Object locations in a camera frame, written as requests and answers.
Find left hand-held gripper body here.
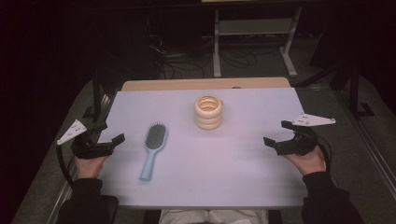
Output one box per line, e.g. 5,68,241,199
56,119,116,161

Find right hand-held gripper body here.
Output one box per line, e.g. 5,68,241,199
275,113,336,157

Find light blue hairbrush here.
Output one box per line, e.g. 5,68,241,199
138,121,168,182

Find cream ribbed cup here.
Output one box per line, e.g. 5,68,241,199
193,94,224,131

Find person's left hand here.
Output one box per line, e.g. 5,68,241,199
74,153,110,180

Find person's right hand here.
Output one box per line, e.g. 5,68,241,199
282,145,327,177

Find black metal stand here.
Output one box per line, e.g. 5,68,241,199
81,70,110,124
294,58,376,119

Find person's legs in light trousers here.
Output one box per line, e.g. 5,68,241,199
158,208,269,224

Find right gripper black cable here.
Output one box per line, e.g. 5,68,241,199
317,135,332,174

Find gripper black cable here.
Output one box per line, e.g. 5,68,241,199
55,144,77,189
317,135,332,174

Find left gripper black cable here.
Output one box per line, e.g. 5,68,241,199
55,144,77,189

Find metal floor rail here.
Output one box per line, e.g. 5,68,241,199
46,161,78,224
334,89,396,200

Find tangle of black floor cables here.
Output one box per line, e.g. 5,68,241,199
145,31,281,80

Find white metal frame rack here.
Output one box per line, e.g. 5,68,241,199
212,6,304,78

